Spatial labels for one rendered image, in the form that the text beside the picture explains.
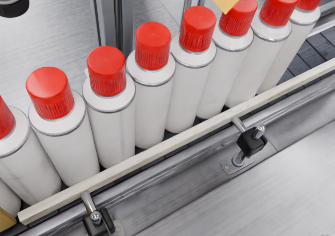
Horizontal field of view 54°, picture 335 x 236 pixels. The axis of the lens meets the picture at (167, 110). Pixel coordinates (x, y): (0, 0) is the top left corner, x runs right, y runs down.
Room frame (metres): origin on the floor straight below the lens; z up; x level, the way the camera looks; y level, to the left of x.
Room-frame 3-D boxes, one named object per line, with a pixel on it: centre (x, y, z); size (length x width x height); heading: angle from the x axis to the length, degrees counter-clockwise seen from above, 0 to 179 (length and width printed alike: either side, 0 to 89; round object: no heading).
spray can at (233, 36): (0.28, -0.06, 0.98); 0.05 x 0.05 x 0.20
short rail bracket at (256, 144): (0.22, -0.12, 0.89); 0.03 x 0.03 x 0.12; 39
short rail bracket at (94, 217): (0.09, 0.06, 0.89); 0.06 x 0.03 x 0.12; 39
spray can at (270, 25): (0.31, -0.10, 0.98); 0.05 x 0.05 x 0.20
